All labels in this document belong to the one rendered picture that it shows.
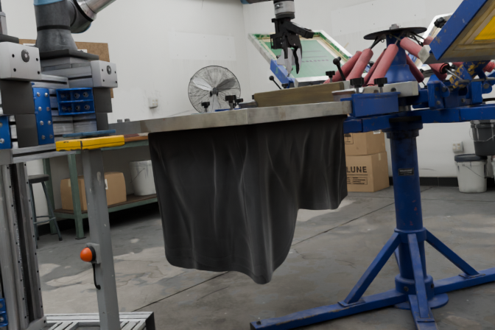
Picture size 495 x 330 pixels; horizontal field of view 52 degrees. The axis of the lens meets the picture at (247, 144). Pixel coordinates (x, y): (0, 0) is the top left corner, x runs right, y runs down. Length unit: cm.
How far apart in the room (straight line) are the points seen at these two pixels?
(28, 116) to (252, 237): 69
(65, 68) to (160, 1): 472
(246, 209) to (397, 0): 511
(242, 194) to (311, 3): 564
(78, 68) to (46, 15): 23
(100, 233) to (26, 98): 42
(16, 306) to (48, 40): 90
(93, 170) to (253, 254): 48
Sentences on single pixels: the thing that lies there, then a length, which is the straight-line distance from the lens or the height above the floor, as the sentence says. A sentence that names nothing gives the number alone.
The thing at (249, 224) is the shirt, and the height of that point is 68.
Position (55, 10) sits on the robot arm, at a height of 141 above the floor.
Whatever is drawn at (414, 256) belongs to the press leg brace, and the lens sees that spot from 253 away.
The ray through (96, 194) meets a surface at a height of 81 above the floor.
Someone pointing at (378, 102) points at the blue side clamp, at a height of 98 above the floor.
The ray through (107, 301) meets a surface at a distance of 147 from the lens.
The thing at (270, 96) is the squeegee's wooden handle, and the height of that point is 104.
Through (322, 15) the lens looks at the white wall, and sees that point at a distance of 678.
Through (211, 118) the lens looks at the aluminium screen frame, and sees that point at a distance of 129.
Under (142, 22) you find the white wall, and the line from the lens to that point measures 632.
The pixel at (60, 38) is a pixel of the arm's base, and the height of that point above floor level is 131.
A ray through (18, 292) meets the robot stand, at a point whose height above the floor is 49.
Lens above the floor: 97
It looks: 3 degrees down
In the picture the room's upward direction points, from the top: 5 degrees counter-clockwise
